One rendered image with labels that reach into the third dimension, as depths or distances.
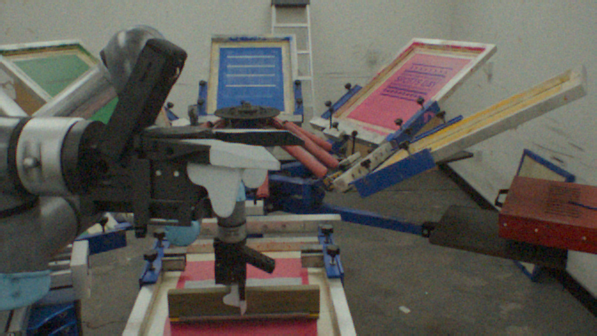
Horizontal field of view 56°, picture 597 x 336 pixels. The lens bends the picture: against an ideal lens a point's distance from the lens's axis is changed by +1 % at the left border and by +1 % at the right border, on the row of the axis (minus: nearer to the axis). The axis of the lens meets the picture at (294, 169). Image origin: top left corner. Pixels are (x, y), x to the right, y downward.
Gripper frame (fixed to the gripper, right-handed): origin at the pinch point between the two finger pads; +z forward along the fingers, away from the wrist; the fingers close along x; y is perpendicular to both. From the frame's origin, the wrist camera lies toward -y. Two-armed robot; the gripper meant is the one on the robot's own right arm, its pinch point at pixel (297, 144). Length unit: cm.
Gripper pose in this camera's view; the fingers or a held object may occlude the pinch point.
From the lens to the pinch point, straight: 48.8
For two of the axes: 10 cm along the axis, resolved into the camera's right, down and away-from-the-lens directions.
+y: -0.2, 9.9, 1.7
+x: -1.4, 1.6, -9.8
